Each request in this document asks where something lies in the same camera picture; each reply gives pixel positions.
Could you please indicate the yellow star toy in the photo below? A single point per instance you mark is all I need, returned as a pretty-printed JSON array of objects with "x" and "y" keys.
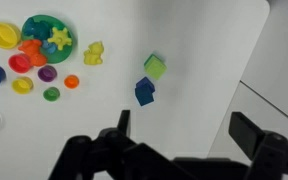
[{"x": 60, "y": 38}]

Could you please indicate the blue cube block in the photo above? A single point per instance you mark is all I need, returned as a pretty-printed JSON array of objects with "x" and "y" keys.
[{"x": 144, "y": 91}]

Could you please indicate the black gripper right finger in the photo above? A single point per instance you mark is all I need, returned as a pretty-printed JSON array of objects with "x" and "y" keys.
[{"x": 267, "y": 150}]

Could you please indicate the orange animal toy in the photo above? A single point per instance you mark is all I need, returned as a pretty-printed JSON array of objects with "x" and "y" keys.
[{"x": 31, "y": 48}]

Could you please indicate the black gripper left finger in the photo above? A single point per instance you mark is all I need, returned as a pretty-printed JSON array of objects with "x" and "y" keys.
[{"x": 114, "y": 152}]

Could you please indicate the small orange cup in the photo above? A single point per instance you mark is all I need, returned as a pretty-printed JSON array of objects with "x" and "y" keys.
[{"x": 71, "y": 81}]

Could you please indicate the purple cup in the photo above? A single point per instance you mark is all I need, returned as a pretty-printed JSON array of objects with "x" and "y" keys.
[{"x": 47, "y": 73}]

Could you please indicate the red cup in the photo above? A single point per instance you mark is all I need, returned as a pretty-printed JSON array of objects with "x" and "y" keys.
[{"x": 19, "y": 63}]

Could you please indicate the large yellow cup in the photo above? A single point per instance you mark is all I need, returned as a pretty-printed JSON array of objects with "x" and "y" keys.
[{"x": 10, "y": 35}]

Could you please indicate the blue animal toy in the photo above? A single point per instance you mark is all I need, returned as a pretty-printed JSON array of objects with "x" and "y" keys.
[{"x": 48, "y": 48}]

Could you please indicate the small yellow cup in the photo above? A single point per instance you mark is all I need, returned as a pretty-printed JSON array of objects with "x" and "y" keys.
[{"x": 22, "y": 85}]

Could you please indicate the green cube block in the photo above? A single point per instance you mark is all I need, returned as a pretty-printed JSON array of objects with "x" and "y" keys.
[{"x": 155, "y": 67}]

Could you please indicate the yellow bear toy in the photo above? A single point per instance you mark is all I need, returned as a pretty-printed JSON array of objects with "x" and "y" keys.
[{"x": 92, "y": 56}]

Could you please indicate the teal animal toy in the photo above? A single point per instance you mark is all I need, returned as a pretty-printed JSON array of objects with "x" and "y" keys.
[{"x": 38, "y": 30}]

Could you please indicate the small green cup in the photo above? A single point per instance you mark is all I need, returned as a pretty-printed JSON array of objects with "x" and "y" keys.
[{"x": 51, "y": 94}]

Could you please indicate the green bowl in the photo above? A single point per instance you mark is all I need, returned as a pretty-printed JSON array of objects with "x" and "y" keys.
[{"x": 58, "y": 56}]

